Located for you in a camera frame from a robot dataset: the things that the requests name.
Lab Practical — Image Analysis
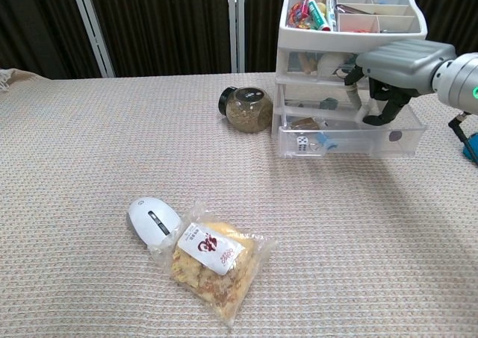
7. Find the green labelled marker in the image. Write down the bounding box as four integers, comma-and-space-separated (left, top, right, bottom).
308, 0, 332, 32

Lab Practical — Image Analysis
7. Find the beige woven tablecloth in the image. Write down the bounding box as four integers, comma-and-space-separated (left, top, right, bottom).
0, 67, 478, 338

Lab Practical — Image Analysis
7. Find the small blue plastic part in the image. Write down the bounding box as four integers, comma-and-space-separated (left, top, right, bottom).
315, 131, 339, 153

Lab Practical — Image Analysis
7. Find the white divider frame post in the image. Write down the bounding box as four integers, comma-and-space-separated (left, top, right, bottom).
228, 0, 246, 73
69, 0, 116, 78

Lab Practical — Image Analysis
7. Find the red candy wrapper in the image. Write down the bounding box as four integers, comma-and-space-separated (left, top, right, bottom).
286, 0, 313, 31

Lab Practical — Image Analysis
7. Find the white computer mouse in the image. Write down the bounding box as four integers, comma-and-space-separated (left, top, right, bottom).
125, 197, 184, 250

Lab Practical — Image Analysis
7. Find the clear drawer with white die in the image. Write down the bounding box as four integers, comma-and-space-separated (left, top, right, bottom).
278, 102, 427, 159

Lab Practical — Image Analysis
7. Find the glass jar with black lid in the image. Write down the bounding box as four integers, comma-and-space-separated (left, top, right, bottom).
219, 86, 274, 134

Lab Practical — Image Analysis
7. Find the brown block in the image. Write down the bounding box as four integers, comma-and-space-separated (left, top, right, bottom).
291, 117, 320, 131

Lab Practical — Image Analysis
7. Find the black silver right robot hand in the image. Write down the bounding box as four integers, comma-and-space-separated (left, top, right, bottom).
344, 39, 459, 126

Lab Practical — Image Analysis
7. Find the clear bag of yellow snacks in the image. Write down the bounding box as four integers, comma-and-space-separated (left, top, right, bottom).
151, 200, 278, 330

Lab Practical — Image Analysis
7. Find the clear drawer with white bottle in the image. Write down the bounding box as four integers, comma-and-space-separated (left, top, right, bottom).
285, 50, 369, 81

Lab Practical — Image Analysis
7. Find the blue object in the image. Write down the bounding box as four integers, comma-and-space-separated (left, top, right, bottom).
462, 131, 478, 164

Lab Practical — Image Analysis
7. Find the white plastic drawer organizer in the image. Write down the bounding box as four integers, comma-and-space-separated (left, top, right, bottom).
271, 0, 429, 152

